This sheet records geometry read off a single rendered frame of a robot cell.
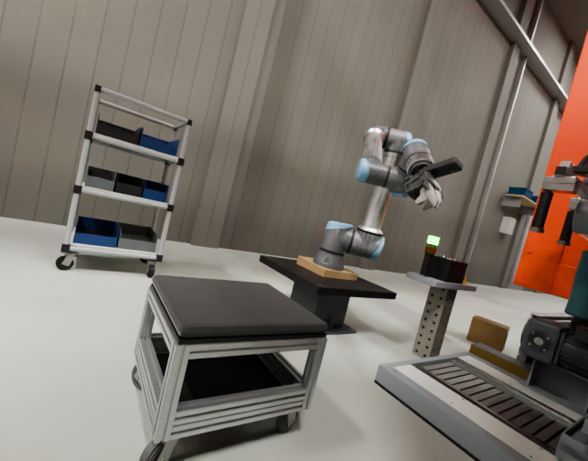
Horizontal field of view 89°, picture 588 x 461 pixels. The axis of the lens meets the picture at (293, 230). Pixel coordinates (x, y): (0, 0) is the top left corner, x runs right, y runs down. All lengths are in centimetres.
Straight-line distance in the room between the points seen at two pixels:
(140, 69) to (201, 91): 57
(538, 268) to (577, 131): 71
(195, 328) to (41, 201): 281
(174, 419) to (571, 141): 206
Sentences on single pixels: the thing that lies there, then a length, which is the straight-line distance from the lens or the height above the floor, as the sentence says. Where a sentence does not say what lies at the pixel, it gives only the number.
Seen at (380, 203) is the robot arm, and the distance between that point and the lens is 175.
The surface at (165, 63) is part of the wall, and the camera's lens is 351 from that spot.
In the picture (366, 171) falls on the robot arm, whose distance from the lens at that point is 123.
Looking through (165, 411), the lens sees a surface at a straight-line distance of 74.
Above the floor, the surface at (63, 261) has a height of 5.
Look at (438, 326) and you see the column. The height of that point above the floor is 20.
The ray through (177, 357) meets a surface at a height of 28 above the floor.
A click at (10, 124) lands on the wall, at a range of 337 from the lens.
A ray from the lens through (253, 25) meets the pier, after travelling 388.
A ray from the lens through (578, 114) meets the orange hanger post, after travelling 217.
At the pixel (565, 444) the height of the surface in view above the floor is 14.
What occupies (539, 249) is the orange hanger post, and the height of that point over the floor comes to 73.
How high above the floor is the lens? 61
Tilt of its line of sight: 3 degrees down
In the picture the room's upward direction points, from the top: 14 degrees clockwise
